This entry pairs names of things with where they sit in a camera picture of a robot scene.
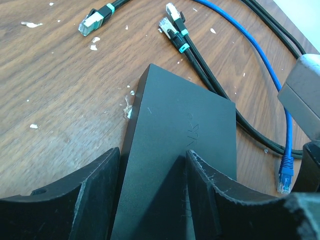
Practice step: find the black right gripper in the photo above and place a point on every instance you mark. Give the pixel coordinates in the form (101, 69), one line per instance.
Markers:
(308, 179)

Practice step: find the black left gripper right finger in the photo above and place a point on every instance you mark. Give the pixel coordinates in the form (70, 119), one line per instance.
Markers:
(224, 209)

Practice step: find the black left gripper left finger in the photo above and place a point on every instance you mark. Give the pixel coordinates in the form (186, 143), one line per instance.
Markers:
(75, 207)

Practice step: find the black network switch box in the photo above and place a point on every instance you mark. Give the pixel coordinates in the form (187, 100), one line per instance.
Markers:
(170, 115)

